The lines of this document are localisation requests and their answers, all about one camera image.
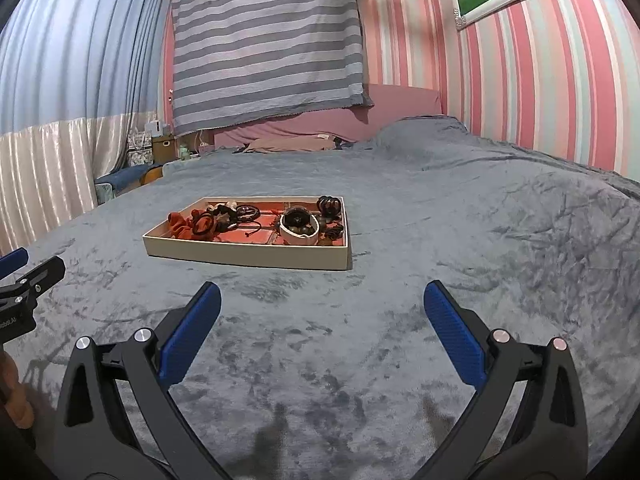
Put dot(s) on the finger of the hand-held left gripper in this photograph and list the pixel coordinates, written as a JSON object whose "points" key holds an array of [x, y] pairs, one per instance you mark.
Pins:
{"points": [[12, 261], [42, 275]]}

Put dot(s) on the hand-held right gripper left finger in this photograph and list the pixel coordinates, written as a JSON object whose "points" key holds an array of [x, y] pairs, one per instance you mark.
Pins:
{"points": [[192, 330]]}

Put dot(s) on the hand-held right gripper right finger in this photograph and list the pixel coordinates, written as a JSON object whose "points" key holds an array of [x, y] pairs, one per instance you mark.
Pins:
{"points": [[455, 330]]}

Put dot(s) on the brick-patterned tray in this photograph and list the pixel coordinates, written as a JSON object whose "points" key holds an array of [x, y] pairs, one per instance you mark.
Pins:
{"points": [[250, 255]]}

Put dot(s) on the orange scrunchie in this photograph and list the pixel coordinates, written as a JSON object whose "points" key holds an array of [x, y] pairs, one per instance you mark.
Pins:
{"points": [[177, 225]]}

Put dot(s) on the cream flower scrunchie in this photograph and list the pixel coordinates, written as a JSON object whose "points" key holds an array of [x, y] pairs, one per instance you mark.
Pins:
{"points": [[295, 240]]}

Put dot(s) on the person's left hand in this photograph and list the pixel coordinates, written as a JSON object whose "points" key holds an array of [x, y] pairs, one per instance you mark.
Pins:
{"points": [[12, 390]]}

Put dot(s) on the pale patterned stool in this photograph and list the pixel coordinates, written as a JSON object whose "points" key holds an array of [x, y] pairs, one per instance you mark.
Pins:
{"points": [[104, 194]]}

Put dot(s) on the blue cloth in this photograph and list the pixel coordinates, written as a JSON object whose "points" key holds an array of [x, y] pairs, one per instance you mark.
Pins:
{"points": [[122, 180]]}

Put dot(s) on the grey blanket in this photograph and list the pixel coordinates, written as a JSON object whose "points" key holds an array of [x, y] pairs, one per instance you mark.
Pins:
{"points": [[400, 210]]}

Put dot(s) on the orange chair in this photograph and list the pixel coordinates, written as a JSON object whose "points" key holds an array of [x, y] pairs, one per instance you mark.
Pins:
{"points": [[152, 176]]}

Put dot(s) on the blue and cream curtain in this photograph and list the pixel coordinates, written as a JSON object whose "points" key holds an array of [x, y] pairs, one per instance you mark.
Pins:
{"points": [[60, 110]]}

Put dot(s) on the cardboard box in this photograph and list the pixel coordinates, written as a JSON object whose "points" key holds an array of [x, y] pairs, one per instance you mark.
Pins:
{"points": [[164, 149]]}

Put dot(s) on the white box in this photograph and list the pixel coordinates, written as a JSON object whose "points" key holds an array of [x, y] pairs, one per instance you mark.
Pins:
{"points": [[156, 127]]}

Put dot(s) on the beige pillow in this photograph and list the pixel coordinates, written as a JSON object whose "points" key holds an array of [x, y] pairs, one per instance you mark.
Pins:
{"points": [[290, 144]]}

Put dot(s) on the pink headboard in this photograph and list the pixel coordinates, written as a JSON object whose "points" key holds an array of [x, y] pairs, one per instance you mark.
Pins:
{"points": [[400, 110]]}

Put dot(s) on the grey striped hanging cloth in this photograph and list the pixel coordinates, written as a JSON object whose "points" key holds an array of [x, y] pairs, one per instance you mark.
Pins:
{"points": [[265, 35]]}

